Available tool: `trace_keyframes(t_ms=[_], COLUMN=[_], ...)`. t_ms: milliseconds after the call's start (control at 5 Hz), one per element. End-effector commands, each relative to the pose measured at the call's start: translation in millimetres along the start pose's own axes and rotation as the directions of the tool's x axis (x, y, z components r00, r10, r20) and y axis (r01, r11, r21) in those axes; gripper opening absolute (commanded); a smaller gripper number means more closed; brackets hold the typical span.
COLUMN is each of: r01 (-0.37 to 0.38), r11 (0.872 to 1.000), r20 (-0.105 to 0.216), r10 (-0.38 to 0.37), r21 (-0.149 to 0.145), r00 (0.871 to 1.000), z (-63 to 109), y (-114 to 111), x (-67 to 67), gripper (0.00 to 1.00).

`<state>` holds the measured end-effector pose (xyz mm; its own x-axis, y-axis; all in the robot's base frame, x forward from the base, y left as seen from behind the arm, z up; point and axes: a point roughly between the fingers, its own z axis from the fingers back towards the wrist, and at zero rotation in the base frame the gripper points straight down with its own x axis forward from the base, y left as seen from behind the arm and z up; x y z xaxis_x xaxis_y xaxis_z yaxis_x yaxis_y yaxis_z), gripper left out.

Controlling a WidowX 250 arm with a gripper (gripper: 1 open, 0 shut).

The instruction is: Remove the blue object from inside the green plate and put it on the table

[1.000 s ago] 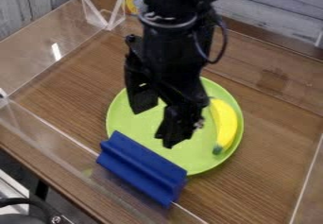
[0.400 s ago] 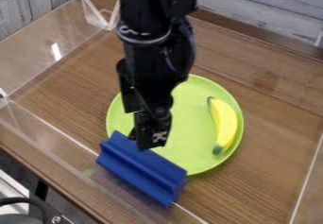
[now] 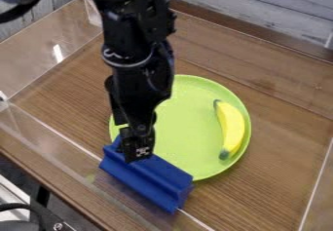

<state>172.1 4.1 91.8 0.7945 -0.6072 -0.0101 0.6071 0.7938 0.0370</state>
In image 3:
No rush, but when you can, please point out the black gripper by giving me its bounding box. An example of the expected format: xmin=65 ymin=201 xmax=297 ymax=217
xmin=102 ymin=41 xmax=174 ymax=163

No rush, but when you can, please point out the green plate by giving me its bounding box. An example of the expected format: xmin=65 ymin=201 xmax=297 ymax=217
xmin=108 ymin=74 xmax=251 ymax=181

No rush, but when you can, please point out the blue plastic block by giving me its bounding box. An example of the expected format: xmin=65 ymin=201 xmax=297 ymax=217
xmin=98 ymin=136 xmax=194 ymax=213

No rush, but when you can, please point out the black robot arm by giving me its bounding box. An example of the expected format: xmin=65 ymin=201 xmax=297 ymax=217
xmin=0 ymin=0 xmax=177 ymax=162

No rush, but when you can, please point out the yellow toy banana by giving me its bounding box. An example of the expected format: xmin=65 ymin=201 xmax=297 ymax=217
xmin=213 ymin=99 xmax=246 ymax=160

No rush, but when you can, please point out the clear acrylic front wall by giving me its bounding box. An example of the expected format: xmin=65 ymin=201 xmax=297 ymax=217
xmin=0 ymin=97 xmax=214 ymax=231

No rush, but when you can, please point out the black cable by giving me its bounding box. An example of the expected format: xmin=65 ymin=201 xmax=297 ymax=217
xmin=0 ymin=203 xmax=46 ymax=231

